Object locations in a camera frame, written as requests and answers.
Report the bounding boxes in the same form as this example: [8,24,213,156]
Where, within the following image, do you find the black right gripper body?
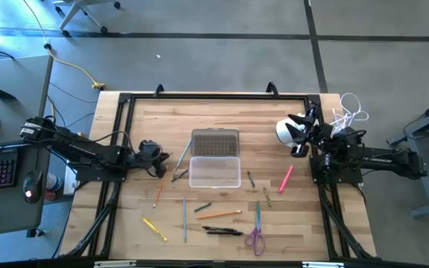
[305,106,335,148]

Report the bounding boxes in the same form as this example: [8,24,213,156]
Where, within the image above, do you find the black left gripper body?
[135,139,163,170]

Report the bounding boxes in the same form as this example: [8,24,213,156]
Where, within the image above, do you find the orange pencil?
[153,178,166,209]
[196,209,244,220]

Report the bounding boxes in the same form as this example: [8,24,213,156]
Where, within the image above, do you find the pink highlighter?
[277,165,295,195]

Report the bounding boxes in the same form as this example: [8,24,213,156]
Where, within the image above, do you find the light blue pencil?
[182,197,188,243]

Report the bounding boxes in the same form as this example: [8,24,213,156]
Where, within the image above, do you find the clear plastic supply box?
[188,128,242,189]

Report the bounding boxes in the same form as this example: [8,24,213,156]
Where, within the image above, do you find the yellow highlighter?
[141,217,169,243]

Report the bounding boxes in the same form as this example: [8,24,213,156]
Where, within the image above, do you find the olive patterned crayon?
[261,186,273,208]

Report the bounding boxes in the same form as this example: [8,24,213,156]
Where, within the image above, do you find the black pen clear barrel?
[201,225,239,234]

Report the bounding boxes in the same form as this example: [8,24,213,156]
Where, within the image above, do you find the white box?
[63,165,80,197]

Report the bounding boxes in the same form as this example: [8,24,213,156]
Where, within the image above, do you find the white spotlight lamp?
[275,118,307,150]

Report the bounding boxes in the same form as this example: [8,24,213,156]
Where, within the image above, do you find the white blue cup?
[44,172,64,202]

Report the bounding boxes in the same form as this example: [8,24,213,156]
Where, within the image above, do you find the black computer mouse red light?
[22,170,45,205]

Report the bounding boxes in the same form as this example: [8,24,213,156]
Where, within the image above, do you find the black bar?
[0,86,17,101]

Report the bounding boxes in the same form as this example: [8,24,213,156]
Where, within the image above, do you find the white office chair base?
[52,0,121,38]

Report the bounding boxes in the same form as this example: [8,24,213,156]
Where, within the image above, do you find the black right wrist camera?
[290,143,310,159]

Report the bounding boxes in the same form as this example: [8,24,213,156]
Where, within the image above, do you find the white cable bundle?
[328,92,370,131]

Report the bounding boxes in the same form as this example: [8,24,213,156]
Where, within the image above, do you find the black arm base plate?
[308,153,365,185]
[75,162,127,183]

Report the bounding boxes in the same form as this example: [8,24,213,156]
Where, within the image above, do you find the black aluminium table frame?
[60,82,378,268]

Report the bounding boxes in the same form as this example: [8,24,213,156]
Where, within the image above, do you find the yellow extension cable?
[21,0,107,92]

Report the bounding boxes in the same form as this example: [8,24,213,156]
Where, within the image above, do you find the scissors teal blades purple handles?
[244,200,267,258]

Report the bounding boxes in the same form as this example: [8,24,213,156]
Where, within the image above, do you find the silver frame bracket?
[93,260,138,268]
[301,261,346,268]

